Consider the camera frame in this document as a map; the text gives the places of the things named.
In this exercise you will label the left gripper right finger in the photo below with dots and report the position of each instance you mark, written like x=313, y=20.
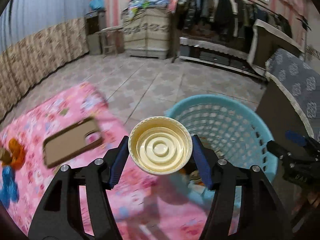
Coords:
x=262, y=215

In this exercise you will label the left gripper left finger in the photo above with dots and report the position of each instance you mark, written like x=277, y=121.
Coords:
x=75, y=204

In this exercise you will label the blue plastic bag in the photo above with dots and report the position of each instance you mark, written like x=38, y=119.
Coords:
x=9, y=189

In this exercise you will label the cream plastic lid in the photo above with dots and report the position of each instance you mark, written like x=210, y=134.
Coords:
x=160, y=145

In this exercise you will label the turquoise plastic laundry basket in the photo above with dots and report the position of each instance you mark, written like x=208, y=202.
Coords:
x=229, y=128

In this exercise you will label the blue patterned covered furniture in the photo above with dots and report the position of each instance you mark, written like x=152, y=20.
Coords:
x=300, y=84

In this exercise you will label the brown jute twine ball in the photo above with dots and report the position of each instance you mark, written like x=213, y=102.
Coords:
x=5, y=156

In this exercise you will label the phone in brown case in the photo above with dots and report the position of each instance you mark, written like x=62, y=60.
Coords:
x=71, y=141

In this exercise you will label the cream covered television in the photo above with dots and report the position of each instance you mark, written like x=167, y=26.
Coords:
x=266, y=41

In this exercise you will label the low black tv cabinet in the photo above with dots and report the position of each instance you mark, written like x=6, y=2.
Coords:
x=217, y=55

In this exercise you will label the clothes rack with garments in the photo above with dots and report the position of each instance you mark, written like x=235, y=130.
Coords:
x=225, y=22

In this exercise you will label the blue floral curtain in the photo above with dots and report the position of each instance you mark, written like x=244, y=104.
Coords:
x=37, y=37

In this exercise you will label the cloth-covered cabinet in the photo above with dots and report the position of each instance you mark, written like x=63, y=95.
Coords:
x=148, y=33

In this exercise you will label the grey water dispenser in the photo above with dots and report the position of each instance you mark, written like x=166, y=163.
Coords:
x=95, y=21

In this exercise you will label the pile of folded bedding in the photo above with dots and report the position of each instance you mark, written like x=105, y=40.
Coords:
x=135, y=5

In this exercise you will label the blue covered potted plant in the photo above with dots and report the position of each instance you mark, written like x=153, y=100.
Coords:
x=96, y=5

